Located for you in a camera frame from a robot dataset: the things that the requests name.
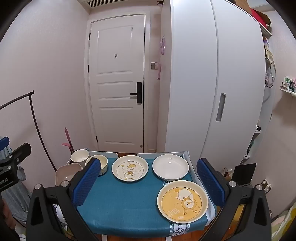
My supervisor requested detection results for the green patterned cloth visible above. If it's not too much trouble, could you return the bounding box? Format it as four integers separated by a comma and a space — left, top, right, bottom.
270, 204, 296, 241

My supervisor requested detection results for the red box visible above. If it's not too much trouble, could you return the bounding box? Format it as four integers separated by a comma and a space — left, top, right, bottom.
251, 9, 269, 27

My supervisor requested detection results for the cream bowl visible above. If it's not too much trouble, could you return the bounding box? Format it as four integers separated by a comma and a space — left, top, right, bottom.
85, 155, 108, 176

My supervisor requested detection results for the black laptop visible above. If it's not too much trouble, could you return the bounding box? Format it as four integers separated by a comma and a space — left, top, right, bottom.
231, 163, 257, 186

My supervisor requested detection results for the white door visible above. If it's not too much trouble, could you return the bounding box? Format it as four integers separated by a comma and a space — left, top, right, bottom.
88, 14, 147, 151

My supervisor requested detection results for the hanging beige bag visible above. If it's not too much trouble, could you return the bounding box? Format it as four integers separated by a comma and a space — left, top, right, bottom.
264, 43, 277, 88

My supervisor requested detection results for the blue tablecloth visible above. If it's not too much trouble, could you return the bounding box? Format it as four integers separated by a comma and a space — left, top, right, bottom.
76, 151, 218, 238

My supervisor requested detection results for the beige irregular bowl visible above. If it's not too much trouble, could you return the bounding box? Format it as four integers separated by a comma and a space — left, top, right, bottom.
55, 163, 82, 187

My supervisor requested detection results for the plain white plate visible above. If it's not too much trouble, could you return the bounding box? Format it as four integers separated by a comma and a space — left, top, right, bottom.
152, 154, 189, 181

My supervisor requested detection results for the yellow bear print plate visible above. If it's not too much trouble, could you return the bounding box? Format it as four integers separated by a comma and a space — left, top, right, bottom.
157, 180, 209, 224

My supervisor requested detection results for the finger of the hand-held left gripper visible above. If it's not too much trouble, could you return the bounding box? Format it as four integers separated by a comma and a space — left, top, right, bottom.
0, 137, 10, 152
0, 142, 32, 168

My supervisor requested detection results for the white wall shelf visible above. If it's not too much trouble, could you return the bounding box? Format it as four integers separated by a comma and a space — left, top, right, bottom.
279, 75, 296, 96

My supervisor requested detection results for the grey striped cloth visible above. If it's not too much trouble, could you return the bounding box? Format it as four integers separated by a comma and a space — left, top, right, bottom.
5, 167, 31, 223

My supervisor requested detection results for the white wardrobe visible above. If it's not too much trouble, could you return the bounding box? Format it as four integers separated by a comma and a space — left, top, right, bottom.
159, 0, 266, 160

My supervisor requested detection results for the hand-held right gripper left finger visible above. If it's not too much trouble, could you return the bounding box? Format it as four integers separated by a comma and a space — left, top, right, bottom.
25, 158, 102, 241

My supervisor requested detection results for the black clothes rack bar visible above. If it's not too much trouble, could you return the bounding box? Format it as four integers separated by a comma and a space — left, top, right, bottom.
0, 91, 57, 171

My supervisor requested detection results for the duck print plate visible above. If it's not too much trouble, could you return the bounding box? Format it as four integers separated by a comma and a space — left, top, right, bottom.
112, 155, 149, 182

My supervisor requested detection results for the grey wardrobe handle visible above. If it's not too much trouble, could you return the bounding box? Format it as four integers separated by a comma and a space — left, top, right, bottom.
216, 93, 226, 122

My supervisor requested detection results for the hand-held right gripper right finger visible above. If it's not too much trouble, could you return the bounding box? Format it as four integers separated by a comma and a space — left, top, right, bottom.
196, 158, 272, 241

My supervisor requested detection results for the white bowl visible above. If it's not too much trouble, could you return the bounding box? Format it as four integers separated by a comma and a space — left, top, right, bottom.
70, 149, 90, 164

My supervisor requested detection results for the air vent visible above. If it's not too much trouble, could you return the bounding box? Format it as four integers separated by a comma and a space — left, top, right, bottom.
86, 0, 121, 8

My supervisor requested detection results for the wall socket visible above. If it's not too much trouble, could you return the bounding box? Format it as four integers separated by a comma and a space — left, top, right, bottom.
261, 179, 272, 194

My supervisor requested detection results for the black door lock handle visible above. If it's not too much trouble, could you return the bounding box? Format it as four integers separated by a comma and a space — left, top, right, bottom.
130, 82, 143, 104

